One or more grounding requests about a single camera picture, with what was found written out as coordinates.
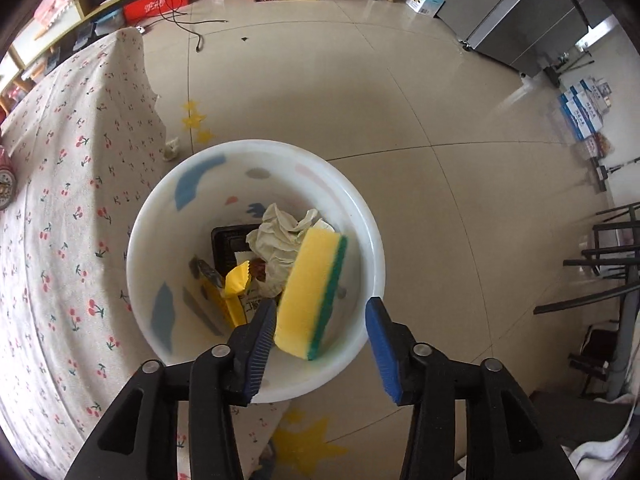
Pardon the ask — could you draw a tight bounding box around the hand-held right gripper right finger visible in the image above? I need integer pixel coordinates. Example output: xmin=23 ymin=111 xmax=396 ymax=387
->
xmin=365 ymin=297 xmax=573 ymax=480

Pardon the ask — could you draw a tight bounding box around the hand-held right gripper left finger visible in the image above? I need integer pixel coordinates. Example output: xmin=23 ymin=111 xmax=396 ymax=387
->
xmin=65 ymin=299 xmax=278 ymax=480

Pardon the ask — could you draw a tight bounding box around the yellow snack wrapper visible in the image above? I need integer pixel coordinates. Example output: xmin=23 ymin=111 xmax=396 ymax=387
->
xmin=200 ymin=260 xmax=252 ymax=332

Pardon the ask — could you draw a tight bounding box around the yellow green sponge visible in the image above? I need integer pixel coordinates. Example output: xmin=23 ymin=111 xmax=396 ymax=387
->
xmin=273 ymin=227 xmax=350 ymax=362

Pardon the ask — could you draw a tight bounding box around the white tissue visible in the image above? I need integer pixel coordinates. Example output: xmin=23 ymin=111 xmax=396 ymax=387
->
xmin=244 ymin=203 xmax=337 ymax=297

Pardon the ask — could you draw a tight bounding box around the black plastic tray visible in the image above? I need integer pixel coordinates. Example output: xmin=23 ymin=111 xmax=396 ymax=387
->
xmin=210 ymin=225 xmax=262 ymax=282

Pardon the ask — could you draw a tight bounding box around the white plastic bin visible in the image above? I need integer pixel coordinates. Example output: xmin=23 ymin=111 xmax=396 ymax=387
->
xmin=125 ymin=138 xmax=387 ymax=404

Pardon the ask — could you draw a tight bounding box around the large yellow star sticker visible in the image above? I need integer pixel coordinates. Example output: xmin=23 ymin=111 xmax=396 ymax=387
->
xmin=270 ymin=407 xmax=349 ymax=477

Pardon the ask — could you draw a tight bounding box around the cherry print tablecloth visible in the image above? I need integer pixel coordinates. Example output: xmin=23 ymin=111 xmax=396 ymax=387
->
xmin=0 ymin=26 xmax=292 ymax=480

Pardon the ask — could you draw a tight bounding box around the white fabric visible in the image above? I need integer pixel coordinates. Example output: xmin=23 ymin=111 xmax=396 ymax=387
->
xmin=569 ymin=394 xmax=640 ymax=480

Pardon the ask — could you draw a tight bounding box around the dark metal chair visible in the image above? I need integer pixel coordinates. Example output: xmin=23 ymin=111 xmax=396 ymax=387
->
xmin=533 ymin=202 xmax=640 ymax=402

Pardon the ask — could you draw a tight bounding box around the crushed red can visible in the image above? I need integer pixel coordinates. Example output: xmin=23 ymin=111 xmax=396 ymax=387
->
xmin=0 ymin=144 xmax=19 ymax=209

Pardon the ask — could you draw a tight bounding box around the stack of blue white boxes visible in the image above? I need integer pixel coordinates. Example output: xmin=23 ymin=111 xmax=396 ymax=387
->
xmin=557 ymin=77 xmax=614 ymax=142

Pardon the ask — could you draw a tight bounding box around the grey refrigerator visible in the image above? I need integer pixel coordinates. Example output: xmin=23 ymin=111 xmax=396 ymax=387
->
xmin=437 ymin=0 xmax=597 ymax=79

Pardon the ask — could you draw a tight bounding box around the red storage box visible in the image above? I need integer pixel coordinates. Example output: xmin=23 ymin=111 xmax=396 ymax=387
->
xmin=122 ymin=0 xmax=192 ymax=24

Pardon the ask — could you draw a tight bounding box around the wooden white TV cabinet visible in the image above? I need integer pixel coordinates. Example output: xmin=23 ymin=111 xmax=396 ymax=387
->
xmin=0 ymin=0 xmax=437 ymax=111

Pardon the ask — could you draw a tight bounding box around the black cable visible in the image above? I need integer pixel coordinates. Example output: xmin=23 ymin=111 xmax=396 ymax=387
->
xmin=134 ymin=0 xmax=229 ymax=54

